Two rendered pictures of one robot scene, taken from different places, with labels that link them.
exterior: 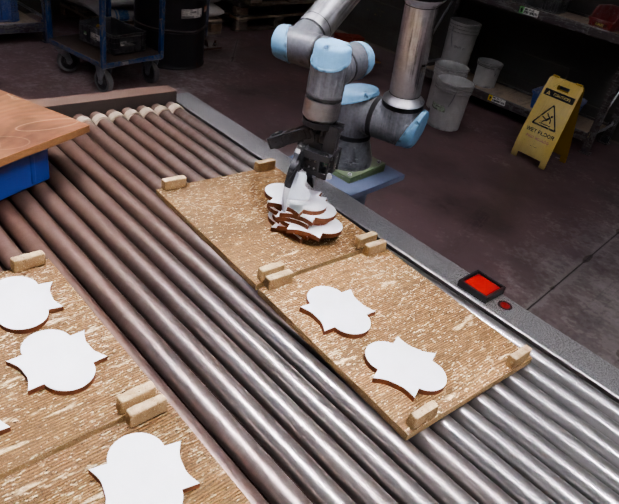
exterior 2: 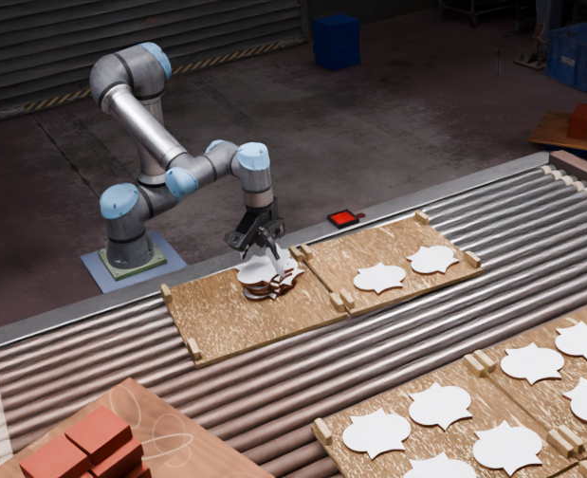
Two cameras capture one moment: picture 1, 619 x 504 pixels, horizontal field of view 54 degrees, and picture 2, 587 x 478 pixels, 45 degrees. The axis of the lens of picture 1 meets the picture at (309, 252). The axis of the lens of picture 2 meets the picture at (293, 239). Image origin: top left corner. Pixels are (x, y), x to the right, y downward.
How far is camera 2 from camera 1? 1.60 m
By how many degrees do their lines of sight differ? 54
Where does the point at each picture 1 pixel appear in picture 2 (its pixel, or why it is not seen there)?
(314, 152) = (273, 224)
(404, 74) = not seen: hidden behind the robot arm
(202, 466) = (518, 343)
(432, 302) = (366, 240)
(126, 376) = (449, 375)
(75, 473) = (531, 393)
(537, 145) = not seen: outside the picture
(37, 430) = (502, 412)
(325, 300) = (370, 281)
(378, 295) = (358, 260)
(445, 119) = not seen: outside the picture
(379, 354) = (424, 266)
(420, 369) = (435, 253)
